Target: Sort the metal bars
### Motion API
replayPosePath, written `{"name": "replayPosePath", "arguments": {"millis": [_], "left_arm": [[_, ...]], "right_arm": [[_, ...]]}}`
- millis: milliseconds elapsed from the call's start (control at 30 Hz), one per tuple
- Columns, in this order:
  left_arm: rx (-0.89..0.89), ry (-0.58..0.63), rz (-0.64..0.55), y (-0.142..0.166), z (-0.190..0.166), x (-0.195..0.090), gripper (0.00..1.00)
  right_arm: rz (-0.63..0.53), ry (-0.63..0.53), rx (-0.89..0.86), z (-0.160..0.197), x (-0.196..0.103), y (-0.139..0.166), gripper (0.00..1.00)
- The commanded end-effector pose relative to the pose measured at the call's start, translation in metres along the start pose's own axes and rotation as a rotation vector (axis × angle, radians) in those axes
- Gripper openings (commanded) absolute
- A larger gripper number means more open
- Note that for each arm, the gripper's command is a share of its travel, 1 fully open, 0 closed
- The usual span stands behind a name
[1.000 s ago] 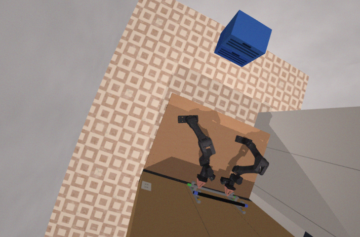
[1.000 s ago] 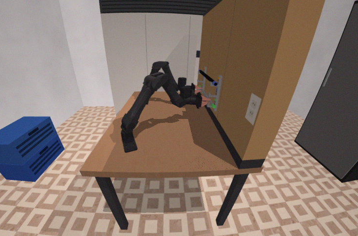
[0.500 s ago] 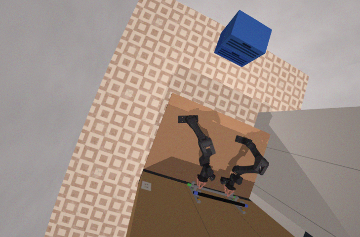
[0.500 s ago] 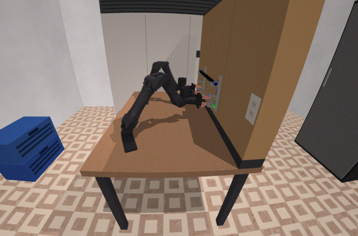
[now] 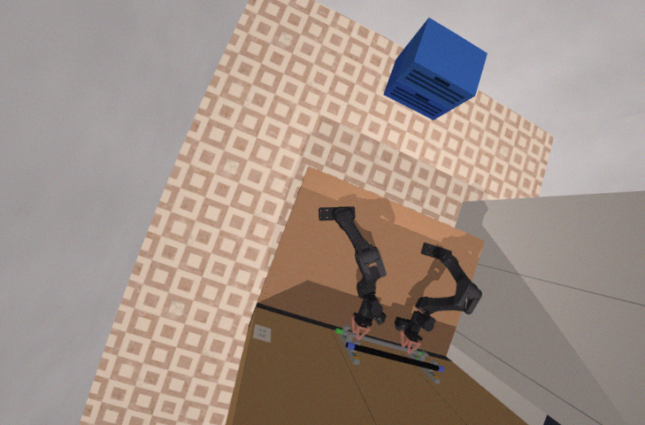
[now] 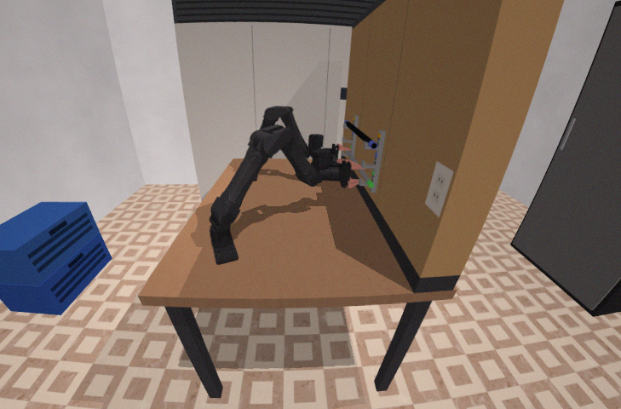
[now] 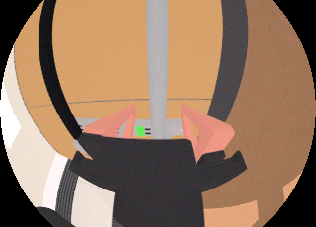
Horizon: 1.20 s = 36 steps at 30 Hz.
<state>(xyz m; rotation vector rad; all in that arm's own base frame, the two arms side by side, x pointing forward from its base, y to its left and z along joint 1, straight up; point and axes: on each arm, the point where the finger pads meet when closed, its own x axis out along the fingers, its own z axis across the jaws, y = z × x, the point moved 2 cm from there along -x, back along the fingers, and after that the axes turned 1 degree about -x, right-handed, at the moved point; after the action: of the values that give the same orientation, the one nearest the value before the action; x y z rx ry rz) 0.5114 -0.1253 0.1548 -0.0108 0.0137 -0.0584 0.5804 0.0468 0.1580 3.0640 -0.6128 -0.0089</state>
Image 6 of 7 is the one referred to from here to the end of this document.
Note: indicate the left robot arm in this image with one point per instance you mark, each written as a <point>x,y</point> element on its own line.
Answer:
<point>287,118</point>

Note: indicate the large brown wooden panel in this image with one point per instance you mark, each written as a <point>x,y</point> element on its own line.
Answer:
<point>451,83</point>

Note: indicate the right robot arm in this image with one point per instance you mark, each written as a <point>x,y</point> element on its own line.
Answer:
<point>225,209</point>

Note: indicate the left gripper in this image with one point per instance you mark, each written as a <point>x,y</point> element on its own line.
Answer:
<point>337,149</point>

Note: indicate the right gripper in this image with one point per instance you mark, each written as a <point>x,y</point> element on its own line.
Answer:
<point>342,174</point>

